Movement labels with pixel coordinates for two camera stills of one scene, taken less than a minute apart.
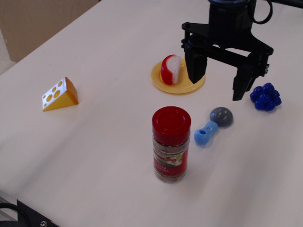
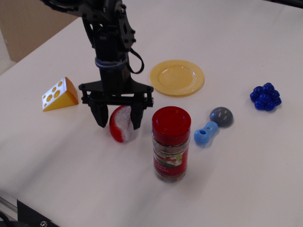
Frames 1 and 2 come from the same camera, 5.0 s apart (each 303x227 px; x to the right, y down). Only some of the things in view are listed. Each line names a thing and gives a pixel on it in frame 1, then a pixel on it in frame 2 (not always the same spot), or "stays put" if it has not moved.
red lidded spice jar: [171, 130] stays put
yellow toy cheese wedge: [63, 94] stays put
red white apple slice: [170, 69] → [121, 125]
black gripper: [229, 37] → [116, 86]
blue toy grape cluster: [265, 97] stays put
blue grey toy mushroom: [219, 116] stays put
